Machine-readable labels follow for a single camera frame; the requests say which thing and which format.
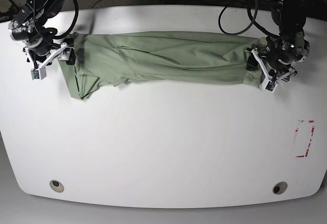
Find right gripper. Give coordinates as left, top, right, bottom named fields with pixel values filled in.
left=27, top=32, right=86, bottom=65

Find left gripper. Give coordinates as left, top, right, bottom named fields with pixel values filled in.
left=246, top=44, right=298, bottom=83

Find green T-shirt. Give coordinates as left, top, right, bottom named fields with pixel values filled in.
left=60, top=32, right=266, bottom=100

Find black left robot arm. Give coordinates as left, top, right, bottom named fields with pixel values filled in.
left=247, top=0, right=310, bottom=91

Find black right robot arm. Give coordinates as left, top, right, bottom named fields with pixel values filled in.
left=8, top=0, right=79, bottom=69

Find black tripod legs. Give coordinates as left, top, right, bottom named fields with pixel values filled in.
left=1, top=0, right=26, bottom=22

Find red tape rectangle marking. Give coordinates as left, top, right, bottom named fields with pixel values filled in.
left=292, top=120, right=315, bottom=158

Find right table grommet hole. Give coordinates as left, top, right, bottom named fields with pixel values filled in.
left=272, top=182, right=288, bottom=195

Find table grommet hole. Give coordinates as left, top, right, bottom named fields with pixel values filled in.
left=50, top=180, right=64, bottom=193
left=272, top=182, right=288, bottom=195

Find left table grommet hole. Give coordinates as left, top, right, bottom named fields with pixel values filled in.
left=50, top=180, right=64, bottom=193

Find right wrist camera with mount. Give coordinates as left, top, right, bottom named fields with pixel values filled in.
left=24, top=42, right=68, bottom=80

